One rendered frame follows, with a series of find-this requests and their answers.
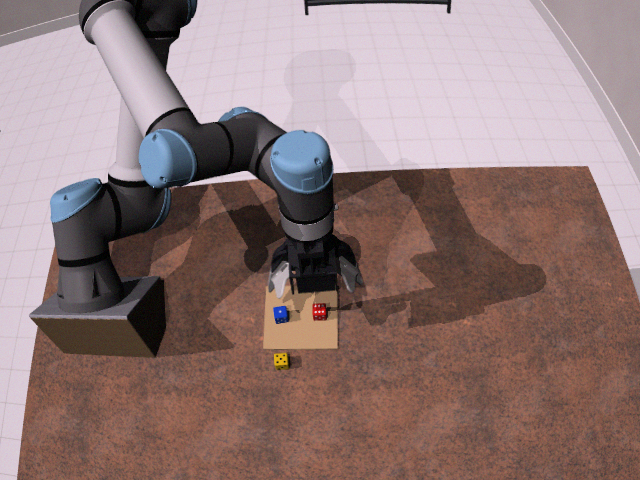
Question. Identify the blue die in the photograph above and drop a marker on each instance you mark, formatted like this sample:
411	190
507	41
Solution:
280	314

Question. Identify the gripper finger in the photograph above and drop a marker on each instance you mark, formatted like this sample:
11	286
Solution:
279	271
346	265

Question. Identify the yellow die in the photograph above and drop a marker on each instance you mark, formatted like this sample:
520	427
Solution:
281	361

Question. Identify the beige flat mat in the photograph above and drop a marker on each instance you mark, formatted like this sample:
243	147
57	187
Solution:
301	332

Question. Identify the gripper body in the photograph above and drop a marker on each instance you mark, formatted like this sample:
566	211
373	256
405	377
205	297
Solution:
320	277

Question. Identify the red die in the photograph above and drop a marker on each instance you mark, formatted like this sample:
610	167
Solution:
319	312

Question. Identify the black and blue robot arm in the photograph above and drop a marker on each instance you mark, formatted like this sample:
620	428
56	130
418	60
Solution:
175	150

